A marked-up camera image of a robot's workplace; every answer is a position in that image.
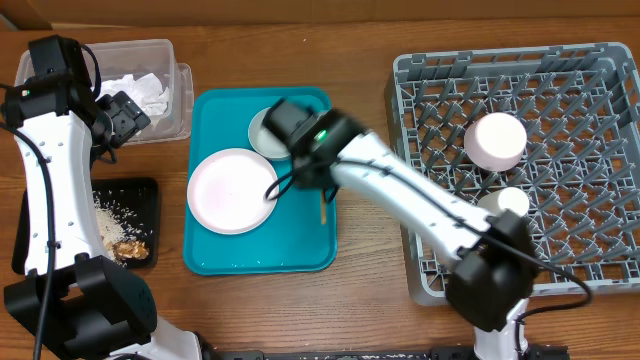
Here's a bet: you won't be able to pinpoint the large white napkin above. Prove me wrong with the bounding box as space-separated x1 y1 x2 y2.
100 73 169 116

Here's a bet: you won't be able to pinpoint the grey saucer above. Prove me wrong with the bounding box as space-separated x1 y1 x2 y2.
248 107 290 160

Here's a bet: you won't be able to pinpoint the wooden chopstick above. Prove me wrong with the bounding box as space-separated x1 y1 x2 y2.
321 190 327 225

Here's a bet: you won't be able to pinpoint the large pink plate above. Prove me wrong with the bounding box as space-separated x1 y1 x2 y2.
187 148 278 235

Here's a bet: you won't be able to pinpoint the white ceramic cup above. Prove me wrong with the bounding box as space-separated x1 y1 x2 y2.
477 187 530 217

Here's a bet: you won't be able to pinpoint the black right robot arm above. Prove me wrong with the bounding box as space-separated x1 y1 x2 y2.
262 99 539 359

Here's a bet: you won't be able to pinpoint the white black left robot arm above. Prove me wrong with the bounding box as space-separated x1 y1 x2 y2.
1 35 214 359

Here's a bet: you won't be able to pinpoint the clear plastic bin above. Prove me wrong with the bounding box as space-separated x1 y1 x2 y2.
3 35 194 155

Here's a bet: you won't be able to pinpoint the black plastic tray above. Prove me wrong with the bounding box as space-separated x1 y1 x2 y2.
11 177 161 275

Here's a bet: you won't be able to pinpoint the white rice pile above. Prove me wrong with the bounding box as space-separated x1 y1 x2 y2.
94 199 142 262

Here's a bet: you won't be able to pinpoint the brown food scraps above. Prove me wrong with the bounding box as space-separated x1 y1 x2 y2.
105 240 150 260

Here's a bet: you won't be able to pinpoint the brown cardboard backdrop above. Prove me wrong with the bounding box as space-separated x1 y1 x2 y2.
1 0 639 30

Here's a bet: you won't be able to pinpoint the grey plastic dish rack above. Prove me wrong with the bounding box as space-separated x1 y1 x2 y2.
385 43 639 296

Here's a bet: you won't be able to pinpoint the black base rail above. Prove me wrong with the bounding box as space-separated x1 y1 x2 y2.
199 343 571 360

